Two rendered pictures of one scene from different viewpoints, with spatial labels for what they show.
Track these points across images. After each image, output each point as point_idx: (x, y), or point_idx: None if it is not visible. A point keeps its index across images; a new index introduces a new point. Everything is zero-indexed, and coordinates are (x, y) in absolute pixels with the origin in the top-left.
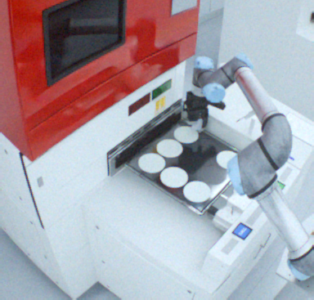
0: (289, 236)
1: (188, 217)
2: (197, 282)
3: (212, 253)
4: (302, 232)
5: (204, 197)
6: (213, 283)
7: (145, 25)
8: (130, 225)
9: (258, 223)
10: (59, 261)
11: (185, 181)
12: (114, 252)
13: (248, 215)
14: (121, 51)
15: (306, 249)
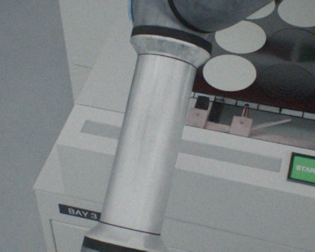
0: (111, 174)
1: (191, 102)
2: (53, 159)
3: (74, 110)
4: (128, 194)
5: (222, 84)
6: (59, 182)
7: None
8: (131, 45)
9: (180, 160)
10: (69, 53)
11: (242, 51)
12: None
13: (192, 137)
14: None
15: (98, 234)
